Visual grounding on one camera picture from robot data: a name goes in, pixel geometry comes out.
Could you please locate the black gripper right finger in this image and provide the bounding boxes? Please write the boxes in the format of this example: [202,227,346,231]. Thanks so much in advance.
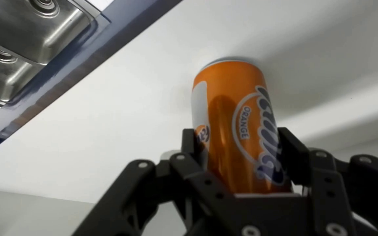
[275,126,378,236]

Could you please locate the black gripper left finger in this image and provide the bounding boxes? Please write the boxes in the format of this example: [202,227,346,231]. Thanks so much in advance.
[72,128,242,236]

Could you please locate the orange soda can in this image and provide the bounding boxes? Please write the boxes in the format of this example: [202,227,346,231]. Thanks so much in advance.
[190,57,292,196]

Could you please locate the stainless steel double sink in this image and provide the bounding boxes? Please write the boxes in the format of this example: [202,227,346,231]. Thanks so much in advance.
[0,0,98,107]

